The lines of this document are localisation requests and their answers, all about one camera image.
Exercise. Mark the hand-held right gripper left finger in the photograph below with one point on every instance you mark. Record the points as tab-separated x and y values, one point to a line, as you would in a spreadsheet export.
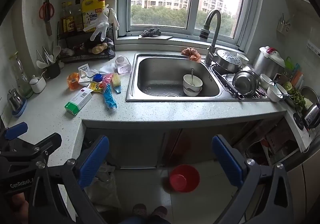
93	159

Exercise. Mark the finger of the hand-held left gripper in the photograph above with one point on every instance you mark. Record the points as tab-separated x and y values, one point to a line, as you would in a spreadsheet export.
16	130
48	142

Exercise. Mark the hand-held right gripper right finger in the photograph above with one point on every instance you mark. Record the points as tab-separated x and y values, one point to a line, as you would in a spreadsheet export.
226	161

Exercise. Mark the white paper towel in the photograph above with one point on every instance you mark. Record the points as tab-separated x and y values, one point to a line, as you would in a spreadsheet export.
108	67

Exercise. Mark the clear plastic bottle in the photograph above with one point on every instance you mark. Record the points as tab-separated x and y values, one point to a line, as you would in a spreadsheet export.
123	65

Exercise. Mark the blue coaster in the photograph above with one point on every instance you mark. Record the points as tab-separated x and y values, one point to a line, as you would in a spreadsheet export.
21	111

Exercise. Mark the steel lidded mug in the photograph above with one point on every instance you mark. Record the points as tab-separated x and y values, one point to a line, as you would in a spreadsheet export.
14	101

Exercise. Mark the red plastic basin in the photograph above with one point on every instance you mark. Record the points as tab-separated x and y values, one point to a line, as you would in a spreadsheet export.
185	179

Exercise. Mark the white and green box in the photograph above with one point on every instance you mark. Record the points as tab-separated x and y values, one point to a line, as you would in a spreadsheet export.
78	101

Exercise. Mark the white lidded cup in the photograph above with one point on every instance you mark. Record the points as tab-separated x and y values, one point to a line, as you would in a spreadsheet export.
38	84

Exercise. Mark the clear glass bottle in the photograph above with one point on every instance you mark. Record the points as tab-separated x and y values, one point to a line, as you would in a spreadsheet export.
21	76

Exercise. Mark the blue packet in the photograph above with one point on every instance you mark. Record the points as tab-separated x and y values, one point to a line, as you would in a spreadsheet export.
110	97

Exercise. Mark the orange packet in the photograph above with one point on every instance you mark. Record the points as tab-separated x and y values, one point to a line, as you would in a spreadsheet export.
73	81

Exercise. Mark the person's brown shoe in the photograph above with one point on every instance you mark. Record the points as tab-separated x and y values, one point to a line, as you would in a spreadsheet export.
160	211
139	210

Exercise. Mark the black utensil holder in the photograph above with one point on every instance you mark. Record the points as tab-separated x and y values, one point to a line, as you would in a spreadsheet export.
53	70

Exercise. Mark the white soup spoon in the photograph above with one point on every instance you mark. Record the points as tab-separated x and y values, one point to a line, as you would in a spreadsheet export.
41	64

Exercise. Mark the yellow packet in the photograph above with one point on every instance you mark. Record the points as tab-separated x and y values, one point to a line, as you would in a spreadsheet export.
96	87

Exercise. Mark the white ceramic bowl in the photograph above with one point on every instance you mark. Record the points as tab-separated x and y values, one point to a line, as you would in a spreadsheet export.
265	80
275	94
243	58
197	84
191	92

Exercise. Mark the yellow dish brush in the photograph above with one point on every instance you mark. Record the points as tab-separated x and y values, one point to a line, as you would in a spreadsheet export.
116	82

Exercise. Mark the steel basin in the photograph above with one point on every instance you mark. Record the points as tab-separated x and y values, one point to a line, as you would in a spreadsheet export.
245	83

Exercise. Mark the pink wrapper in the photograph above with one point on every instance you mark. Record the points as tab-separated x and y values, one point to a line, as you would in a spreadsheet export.
107	80

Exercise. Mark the blue bottle cap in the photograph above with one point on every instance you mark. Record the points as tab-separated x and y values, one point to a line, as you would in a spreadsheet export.
98	77

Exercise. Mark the small white sachet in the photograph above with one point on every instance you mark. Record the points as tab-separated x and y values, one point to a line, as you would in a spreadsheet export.
84	67

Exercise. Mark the white rice paddle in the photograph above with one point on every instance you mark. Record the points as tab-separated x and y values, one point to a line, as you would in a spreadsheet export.
57	50

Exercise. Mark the green vegetables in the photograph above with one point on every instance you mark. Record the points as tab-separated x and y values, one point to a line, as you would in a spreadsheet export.
297	97

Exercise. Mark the steel electric kettle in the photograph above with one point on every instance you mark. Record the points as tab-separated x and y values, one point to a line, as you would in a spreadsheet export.
311	116

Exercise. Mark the steel pot perforated lid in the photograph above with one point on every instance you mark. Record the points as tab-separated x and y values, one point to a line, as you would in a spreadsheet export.
228	60

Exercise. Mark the stainless steel sink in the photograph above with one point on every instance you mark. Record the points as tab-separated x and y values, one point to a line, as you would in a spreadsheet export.
160	76

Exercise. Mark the black round disc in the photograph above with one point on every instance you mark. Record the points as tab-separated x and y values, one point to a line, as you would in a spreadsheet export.
110	54

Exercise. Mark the brown loofah sponge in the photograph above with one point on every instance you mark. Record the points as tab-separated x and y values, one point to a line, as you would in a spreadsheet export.
98	48

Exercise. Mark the steel electric cooker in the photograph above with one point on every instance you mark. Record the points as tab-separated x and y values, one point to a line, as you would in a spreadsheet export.
267	62

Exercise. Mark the steel cooking pot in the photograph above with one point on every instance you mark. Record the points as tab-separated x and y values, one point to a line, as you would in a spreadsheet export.
310	94

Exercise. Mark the orange rag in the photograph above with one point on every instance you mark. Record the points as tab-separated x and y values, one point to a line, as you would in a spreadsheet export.
191	53

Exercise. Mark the steel faucet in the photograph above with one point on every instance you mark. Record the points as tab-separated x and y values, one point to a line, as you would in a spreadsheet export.
212	46

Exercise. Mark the dark sauce bottle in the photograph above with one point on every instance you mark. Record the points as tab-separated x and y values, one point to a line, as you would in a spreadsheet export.
79	20
64	22

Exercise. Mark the sauce bottle yellow label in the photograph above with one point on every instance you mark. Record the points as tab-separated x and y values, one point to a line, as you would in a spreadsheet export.
71	23

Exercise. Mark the white rubber glove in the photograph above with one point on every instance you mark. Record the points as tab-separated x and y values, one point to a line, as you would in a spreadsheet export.
98	25
114	17

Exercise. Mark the yellow detergent bottle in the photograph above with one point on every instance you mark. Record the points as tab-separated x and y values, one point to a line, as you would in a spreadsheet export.
90	12

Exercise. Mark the steel wool scrubber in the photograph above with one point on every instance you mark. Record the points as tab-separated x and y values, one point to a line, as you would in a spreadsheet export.
151	32

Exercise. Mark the white wall utensil holder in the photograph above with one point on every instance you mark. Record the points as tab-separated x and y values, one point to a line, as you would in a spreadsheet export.
283	26

